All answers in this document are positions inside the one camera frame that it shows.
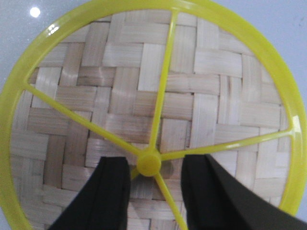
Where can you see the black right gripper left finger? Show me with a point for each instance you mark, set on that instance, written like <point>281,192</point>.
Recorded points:
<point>102,204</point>

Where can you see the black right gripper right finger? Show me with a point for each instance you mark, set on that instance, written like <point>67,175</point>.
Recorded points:
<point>215,200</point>

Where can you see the yellow woven bamboo steamer lid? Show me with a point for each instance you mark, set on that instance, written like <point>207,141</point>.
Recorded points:
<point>151,81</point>

